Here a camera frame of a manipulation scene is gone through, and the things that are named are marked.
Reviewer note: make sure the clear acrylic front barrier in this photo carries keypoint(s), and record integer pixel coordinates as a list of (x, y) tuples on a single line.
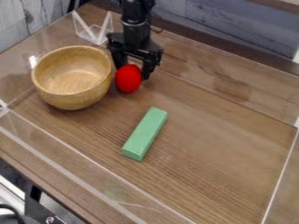
[(98, 195)]

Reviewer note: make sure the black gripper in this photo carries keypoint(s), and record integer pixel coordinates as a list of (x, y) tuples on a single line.
[(132, 42)]

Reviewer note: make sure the black metal table frame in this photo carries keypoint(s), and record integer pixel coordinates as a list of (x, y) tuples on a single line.
[(35, 213)]

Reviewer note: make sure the wooden bowl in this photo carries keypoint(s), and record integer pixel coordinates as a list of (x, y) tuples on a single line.
[(72, 76)]

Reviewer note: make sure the red plush strawberry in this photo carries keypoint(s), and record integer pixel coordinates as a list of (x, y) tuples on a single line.
[(128, 78)]

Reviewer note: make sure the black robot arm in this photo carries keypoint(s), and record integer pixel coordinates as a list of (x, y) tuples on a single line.
[(136, 11)]

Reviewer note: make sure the green rectangular block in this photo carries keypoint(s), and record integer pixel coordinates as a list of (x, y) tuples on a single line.
[(143, 136)]

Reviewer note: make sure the clear acrylic corner stand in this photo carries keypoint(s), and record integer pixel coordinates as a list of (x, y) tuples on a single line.
[(92, 33)]

